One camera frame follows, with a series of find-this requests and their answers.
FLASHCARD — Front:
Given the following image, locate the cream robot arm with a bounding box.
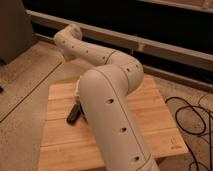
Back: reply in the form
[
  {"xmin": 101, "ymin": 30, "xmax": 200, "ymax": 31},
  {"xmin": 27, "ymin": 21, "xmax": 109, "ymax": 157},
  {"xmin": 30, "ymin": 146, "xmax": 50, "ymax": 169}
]
[{"xmin": 54, "ymin": 24, "xmax": 160, "ymax": 171}]

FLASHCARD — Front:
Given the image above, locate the wooden shelf rail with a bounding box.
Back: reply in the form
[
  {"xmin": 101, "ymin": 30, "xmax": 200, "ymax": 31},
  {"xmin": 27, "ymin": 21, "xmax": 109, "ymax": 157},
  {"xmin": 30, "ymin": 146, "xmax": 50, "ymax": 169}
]
[{"xmin": 27, "ymin": 10, "xmax": 213, "ymax": 72}]

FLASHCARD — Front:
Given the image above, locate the grey cabinet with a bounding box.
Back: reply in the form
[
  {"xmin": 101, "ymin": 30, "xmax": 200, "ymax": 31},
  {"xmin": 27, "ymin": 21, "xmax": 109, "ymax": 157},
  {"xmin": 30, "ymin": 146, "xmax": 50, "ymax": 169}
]
[{"xmin": 0, "ymin": 0, "xmax": 37, "ymax": 64}]

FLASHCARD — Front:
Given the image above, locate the wooden cutting board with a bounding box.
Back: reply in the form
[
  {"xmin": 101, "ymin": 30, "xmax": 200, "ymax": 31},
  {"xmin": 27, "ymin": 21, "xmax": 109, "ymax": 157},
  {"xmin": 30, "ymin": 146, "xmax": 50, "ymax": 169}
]
[{"xmin": 38, "ymin": 75, "xmax": 188, "ymax": 171}]

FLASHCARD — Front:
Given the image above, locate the small dark bottle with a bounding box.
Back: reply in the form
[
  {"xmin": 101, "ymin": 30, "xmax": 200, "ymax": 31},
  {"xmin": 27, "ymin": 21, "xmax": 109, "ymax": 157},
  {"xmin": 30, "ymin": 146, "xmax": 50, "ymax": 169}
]
[{"xmin": 66, "ymin": 104, "xmax": 81, "ymax": 125}]

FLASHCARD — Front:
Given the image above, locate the black cable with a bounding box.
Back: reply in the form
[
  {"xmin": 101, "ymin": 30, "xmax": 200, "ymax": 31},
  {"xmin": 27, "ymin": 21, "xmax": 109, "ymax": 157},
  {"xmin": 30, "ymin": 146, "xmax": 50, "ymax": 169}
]
[{"xmin": 164, "ymin": 96, "xmax": 213, "ymax": 171}]

